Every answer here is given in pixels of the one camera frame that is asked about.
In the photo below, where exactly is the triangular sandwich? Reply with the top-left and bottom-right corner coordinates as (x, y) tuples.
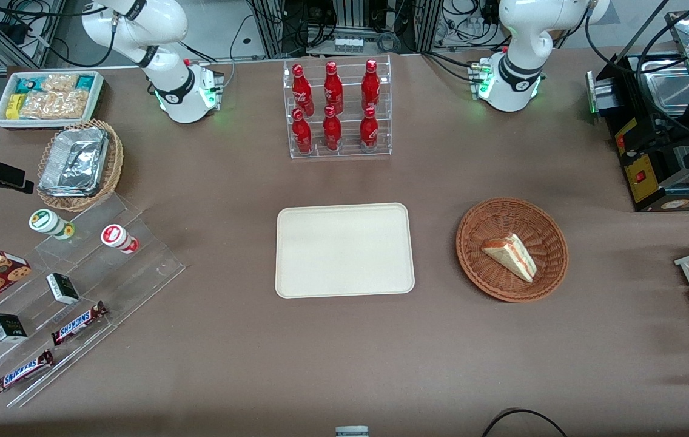
(481, 234), (538, 284)

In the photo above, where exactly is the black hot food display case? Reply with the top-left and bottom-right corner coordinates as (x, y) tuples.
(586, 9), (689, 213)

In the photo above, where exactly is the green lid cup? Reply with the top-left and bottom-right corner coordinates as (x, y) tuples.
(29, 209), (75, 240)

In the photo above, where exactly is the cream plastic tray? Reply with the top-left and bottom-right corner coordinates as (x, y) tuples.
(275, 203), (415, 299)

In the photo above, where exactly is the white snack bin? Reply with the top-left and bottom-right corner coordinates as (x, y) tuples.
(0, 71), (104, 130)

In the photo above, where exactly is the Snickers chocolate bar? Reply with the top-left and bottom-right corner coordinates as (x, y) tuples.
(51, 302), (108, 347)
(0, 350), (55, 396)

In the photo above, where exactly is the small dark green box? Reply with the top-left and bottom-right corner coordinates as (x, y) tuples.
(46, 273), (80, 305)
(0, 313), (28, 344)

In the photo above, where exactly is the clear acrylic bottle rack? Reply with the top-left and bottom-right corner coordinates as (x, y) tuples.
(283, 55), (392, 160)

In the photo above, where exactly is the clear acrylic stepped stand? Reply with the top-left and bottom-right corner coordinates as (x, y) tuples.
(0, 193), (186, 408)

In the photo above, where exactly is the brown wicker basket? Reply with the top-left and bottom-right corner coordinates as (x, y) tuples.
(456, 197), (569, 303)

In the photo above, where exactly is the red lid cup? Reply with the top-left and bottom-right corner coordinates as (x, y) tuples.
(101, 224), (139, 254)

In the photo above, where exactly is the steel food pan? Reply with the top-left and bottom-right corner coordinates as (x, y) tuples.
(640, 58), (689, 116)

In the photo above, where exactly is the light wicker basket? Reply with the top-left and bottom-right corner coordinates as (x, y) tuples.
(37, 119), (124, 212)

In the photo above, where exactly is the large clear cracker bag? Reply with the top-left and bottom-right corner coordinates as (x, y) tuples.
(19, 90), (89, 120)

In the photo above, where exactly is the stack of foil trays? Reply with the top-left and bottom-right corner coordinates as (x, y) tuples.
(39, 127), (109, 197)

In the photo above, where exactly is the small clear cracker bag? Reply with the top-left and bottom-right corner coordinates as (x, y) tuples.
(41, 74), (78, 93)

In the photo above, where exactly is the black floor cable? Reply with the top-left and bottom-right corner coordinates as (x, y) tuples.
(481, 408), (570, 437)

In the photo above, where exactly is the red cola bottle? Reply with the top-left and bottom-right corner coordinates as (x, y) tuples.
(361, 59), (380, 110)
(292, 109), (313, 154)
(292, 64), (315, 117)
(324, 61), (344, 115)
(323, 106), (342, 151)
(360, 107), (379, 148)

